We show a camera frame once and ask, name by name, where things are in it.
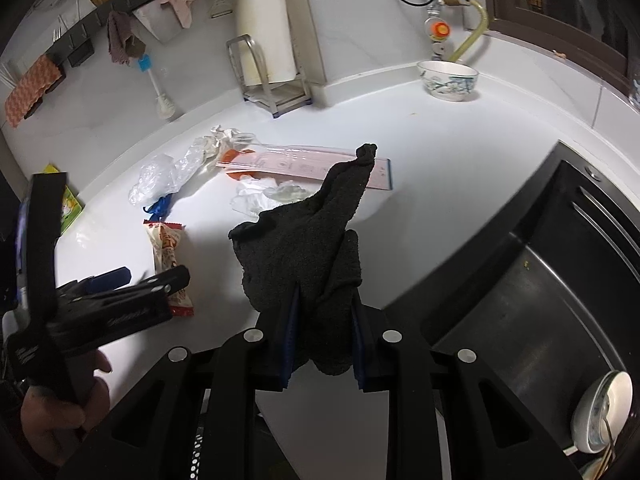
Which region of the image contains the orange patterned dish cloth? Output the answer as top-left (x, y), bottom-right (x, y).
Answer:
top-left (4, 54), bottom-right (64, 129)

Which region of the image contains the person's left hand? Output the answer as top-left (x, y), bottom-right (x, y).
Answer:
top-left (20, 347), bottom-right (114, 462)

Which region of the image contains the orange plastic wrapper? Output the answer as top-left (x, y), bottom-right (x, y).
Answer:
top-left (220, 148), bottom-right (252, 173)

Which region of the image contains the clear plastic bag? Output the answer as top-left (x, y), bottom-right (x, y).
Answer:
top-left (128, 136), bottom-right (207, 207)

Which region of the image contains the clear drinking glass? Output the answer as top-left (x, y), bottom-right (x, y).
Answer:
top-left (625, 60), bottom-right (640, 111)

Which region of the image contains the blue white bottle brush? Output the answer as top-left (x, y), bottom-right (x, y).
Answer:
top-left (137, 55), bottom-right (177, 121)

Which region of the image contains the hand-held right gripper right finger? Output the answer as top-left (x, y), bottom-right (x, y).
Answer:
top-left (351, 296), bottom-right (583, 480)

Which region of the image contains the black kitchen sink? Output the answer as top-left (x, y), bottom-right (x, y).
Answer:
top-left (384, 139), bottom-right (640, 480)

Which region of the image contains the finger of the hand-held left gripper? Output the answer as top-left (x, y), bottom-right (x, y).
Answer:
top-left (74, 268), bottom-right (132, 296)
top-left (97, 265), bottom-right (192, 311)

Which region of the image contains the blue plastic wrapper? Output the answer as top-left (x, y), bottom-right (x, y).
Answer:
top-left (143, 194), bottom-right (172, 222)

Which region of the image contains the brown grey hanging cloth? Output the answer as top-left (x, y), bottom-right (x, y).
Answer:
top-left (107, 10), bottom-right (147, 66)

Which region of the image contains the yellow green seasoning packet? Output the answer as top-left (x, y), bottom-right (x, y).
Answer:
top-left (44, 164), bottom-right (84, 237)

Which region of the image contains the black terry cloth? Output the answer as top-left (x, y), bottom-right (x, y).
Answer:
top-left (228, 143), bottom-right (379, 377)

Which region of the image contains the dark brown window frame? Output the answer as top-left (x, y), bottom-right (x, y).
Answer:
top-left (479, 0), bottom-right (640, 95)

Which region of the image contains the white cutting board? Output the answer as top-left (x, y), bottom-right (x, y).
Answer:
top-left (235, 0), bottom-right (302, 87)

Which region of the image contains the white bowl in sink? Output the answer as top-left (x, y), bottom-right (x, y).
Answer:
top-left (571, 370), bottom-right (634, 455)

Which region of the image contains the white hanging board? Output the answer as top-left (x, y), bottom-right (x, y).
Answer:
top-left (132, 2), bottom-right (182, 44)

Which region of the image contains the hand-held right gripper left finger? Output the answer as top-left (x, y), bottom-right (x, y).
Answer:
top-left (62, 286), bottom-right (301, 480)

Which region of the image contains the orange red snack packet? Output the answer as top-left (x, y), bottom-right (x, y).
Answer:
top-left (144, 220), bottom-right (196, 319)

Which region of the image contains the white patterned ceramic bowl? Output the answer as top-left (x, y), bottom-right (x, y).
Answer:
top-left (417, 60), bottom-right (481, 104)

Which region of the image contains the gas valve fitting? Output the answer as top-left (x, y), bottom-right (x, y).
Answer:
top-left (424, 0), bottom-right (474, 62)

